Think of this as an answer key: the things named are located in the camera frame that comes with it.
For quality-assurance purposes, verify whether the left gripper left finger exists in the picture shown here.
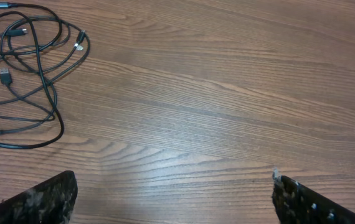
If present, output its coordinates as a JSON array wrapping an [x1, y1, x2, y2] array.
[[0, 170, 78, 224]]

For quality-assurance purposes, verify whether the thin black USB cable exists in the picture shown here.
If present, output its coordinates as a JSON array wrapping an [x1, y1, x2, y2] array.
[[0, 11, 65, 150]]

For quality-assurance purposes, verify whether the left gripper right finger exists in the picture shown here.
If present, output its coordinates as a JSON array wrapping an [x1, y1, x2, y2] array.
[[272, 169, 355, 224]]

